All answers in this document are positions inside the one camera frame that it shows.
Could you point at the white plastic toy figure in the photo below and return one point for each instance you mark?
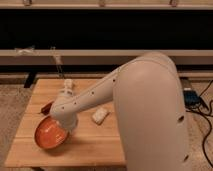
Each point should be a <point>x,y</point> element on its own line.
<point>67,90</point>

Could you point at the blue power box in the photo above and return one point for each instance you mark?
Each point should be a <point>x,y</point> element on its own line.
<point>191,98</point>

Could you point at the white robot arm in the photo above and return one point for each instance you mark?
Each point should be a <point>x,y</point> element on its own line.
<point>149,104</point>

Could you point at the orange ceramic bowl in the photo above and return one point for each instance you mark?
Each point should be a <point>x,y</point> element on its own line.
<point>49,134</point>

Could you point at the white crumpled cloth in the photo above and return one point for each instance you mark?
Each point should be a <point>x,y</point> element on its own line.
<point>24,51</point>

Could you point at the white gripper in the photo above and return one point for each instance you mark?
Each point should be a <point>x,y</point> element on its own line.
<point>68,123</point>

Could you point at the metal stand rod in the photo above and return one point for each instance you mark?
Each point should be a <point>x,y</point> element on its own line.
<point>58,62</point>

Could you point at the wooden table board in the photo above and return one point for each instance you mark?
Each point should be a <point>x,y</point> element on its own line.
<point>89,145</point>

